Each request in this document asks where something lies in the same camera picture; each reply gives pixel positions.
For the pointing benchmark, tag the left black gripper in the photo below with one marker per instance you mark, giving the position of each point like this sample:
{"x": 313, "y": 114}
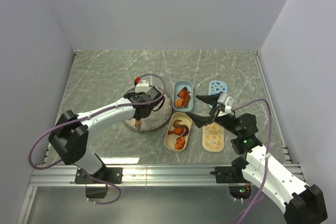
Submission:
{"x": 140, "y": 94}

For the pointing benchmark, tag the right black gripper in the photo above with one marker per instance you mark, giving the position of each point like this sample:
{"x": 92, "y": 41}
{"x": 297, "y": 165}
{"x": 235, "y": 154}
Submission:
{"x": 200, "y": 120}

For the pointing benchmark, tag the beige lunch box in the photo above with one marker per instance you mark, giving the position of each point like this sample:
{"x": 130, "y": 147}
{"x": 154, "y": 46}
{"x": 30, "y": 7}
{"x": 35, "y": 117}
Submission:
{"x": 170, "y": 140}

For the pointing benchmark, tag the red-brown meat slab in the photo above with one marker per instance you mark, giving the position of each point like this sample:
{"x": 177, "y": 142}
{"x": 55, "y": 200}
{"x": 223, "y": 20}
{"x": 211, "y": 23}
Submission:
{"x": 186, "y": 100}

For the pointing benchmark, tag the orange crab claw piece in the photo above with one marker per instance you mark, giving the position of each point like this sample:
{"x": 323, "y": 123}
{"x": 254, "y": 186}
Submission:
{"x": 183, "y": 93}

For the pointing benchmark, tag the orange fried cutlet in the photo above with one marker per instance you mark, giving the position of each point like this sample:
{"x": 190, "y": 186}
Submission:
{"x": 179, "y": 103}

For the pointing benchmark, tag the blue lunch box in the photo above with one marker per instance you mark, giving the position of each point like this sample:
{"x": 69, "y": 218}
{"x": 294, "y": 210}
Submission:
{"x": 179, "y": 85}

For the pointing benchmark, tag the orange drumstick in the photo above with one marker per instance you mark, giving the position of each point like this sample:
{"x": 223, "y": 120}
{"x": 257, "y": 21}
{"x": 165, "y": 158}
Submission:
{"x": 176, "y": 131}

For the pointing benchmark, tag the dark glazed food piece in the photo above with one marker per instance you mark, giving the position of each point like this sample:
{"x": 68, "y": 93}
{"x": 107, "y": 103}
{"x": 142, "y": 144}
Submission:
{"x": 178, "y": 123}

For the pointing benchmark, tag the spotted orange food piece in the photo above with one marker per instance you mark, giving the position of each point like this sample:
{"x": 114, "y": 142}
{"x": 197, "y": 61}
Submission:
{"x": 179, "y": 144}

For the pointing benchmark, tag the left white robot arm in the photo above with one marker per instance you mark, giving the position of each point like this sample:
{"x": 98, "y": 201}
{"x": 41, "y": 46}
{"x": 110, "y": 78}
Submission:
{"x": 73, "y": 132}

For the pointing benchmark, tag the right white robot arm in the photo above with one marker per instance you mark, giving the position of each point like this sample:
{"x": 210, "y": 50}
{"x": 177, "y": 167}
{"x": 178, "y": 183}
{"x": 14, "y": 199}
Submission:
{"x": 298, "y": 201}

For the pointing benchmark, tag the speckled round plate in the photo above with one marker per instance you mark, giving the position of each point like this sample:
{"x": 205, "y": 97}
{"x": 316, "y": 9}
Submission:
{"x": 156, "y": 119}

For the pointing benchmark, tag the beige patterned lid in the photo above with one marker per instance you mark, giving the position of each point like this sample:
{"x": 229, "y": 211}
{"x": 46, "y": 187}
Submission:
{"x": 213, "y": 138}

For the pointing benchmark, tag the blue patterned lid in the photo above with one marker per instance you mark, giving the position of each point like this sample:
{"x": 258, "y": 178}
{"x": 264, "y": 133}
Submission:
{"x": 216, "y": 86}

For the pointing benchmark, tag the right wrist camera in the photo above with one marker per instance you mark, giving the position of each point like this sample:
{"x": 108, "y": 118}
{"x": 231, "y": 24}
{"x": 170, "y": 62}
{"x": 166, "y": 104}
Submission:
{"x": 225, "y": 102}

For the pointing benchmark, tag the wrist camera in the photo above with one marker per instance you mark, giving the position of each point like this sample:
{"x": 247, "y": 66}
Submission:
{"x": 141, "y": 85}
{"x": 225, "y": 102}

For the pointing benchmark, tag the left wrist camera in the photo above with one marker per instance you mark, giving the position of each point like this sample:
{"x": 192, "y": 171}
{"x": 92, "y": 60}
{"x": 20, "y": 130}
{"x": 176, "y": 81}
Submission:
{"x": 141, "y": 85}

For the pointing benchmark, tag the aluminium frame rail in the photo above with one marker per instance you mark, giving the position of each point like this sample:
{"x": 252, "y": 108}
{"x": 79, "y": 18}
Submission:
{"x": 133, "y": 176}

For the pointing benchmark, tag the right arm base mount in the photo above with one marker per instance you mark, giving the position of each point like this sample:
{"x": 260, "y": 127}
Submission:
{"x": 239, "y": 188}

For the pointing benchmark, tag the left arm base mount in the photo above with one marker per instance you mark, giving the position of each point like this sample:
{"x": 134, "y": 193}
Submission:
{"x": 97, "y": 185}

